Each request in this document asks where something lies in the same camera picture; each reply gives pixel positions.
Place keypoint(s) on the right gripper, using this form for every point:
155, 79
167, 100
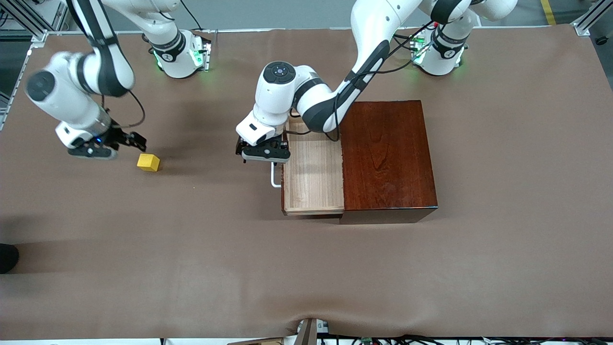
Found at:
116, 135

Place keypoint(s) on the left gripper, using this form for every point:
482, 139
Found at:
272, 143

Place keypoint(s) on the yellow wooden block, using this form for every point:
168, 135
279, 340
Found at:
148, 163

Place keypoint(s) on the light wood drawer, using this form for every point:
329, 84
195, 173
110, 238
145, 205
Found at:
313, 177

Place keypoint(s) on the dark red-brown wooden cabinet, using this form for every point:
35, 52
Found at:
388, 158

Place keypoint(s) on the brown table mat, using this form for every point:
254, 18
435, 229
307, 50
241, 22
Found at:
191, 263

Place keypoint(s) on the brown cardboard piece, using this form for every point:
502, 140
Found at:
258, 341

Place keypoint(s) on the black round knob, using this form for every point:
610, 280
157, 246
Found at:
601, 40

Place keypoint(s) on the aluminium frame post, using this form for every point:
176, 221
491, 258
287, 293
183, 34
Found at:
591, 17
14, 19

